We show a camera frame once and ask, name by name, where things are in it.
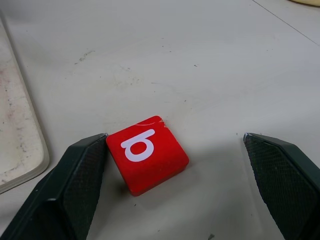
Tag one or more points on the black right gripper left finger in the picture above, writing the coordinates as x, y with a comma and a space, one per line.
75, 180

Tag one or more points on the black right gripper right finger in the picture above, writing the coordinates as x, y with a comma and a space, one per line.
285, 180

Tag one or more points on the red letter b block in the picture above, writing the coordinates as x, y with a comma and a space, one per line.
155, 170

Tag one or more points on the light wooden letter tray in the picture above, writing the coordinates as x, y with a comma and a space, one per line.
15, 120

